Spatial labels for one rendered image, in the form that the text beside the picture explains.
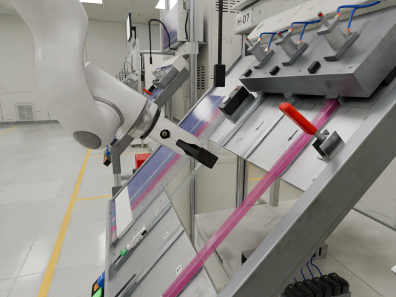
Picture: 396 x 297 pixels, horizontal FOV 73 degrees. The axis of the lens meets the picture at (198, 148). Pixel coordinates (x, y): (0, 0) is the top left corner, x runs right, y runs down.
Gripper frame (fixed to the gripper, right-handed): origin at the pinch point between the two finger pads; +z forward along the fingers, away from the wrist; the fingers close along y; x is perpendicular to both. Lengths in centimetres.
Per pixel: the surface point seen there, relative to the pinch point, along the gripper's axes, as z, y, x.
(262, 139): 2.5, -12.2, -9.1
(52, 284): 4, 96, 113
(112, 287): -5.7, -7.3, 32.0
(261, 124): 3.1, -7.6, -12.4
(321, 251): 47.5, -1.1, 6.0
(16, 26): -306, 849, -1
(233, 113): 1.5, 3.5, -12.7
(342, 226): 67, 12, -4
